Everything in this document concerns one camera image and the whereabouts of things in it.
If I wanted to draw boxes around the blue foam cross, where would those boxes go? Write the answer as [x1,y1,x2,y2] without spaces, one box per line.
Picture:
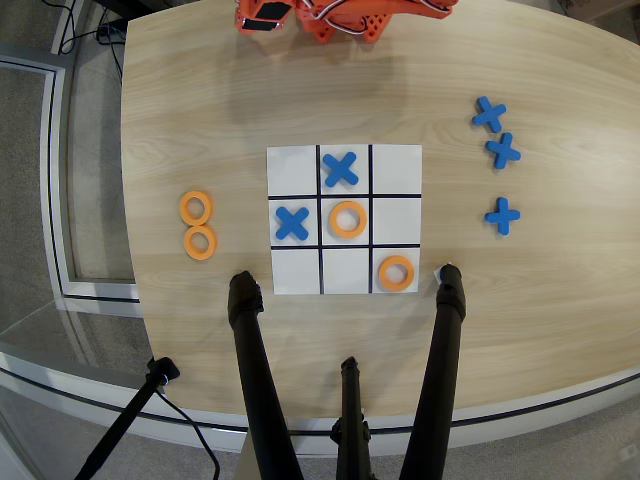
[321,150,361,189]
[485,132,523,171]
[483,196,522,238]
[472,96,508,134]
[274,205,312,242]

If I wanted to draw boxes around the white tic-tac-toe board sheet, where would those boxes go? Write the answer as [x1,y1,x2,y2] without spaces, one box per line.
[266,144,424,296]

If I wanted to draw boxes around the orange foam ring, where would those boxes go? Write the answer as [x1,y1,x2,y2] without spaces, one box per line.
[377,254,417,294]
[329,200,368,239]
[182,224,219,262]
[178,190,215,227]

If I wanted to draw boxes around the white servo cable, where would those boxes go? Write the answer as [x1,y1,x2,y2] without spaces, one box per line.
[298,0,374,37]

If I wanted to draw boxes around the black floor cables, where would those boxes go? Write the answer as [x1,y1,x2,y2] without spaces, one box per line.
[49,0,127,84]

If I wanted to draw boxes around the black stand cable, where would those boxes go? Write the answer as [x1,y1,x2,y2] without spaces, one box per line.
[152,387,222,480]

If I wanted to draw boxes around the short black tripod leg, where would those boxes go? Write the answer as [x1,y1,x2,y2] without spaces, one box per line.
[329,355,374,480]

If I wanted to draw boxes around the metal framed glass panel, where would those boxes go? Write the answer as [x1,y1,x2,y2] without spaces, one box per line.
[0,43,142,307]

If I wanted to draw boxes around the thin black stand pole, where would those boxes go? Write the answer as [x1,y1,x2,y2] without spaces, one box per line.
[73,356,182,480]

